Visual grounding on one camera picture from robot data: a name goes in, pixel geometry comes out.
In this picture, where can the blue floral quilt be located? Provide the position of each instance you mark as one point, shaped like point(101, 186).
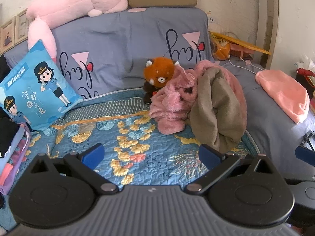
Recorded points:
point(147, 152)

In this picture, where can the pink floral folded garment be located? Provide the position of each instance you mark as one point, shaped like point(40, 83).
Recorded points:
point(21, 150)

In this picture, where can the large pink plush toy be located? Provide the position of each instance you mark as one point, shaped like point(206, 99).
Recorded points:
point(73, 2)

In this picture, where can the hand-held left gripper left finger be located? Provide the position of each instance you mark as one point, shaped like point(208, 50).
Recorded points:
point(92, 156)

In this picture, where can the salmon fleece cloth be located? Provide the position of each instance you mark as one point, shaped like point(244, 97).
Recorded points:
point(283, 91)

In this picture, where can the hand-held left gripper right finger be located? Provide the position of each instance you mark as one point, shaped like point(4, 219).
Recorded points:
point(209, 156)

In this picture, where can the black garment with white stripe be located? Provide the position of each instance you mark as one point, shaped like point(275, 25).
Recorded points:
point(9, 137)

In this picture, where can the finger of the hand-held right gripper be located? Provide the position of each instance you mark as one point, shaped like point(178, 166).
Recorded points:
point(306, 153)

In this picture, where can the red panda plush toy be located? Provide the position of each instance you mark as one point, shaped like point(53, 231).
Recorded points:
point(160, 71)

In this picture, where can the wooden picture frame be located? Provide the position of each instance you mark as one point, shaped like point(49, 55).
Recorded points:
point(7, 36)
point(22, 25)

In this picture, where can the yellow flat board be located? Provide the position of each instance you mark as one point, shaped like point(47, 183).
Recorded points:
point(246, 44)

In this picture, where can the coral folded garment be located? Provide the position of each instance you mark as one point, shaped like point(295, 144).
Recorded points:
point(6, 174)

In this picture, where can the black jacket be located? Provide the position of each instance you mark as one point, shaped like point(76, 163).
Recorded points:
point(4, 66)

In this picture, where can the orange snack bag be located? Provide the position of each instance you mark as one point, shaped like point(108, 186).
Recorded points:
point(220, 48)

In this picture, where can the blue cartoon cushion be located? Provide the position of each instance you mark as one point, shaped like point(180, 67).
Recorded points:
point(37, 91)

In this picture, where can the grey printed sheet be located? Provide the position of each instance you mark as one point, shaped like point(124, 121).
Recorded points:
point(123, 44)

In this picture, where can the pink fuzzy garment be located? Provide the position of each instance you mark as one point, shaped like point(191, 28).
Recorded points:
point(169, 98)

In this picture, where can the taupe knit sweater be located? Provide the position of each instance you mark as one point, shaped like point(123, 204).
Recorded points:
point(209, 103)

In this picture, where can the pink plastic basket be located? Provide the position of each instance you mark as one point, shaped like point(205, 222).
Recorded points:
point(240, 51)

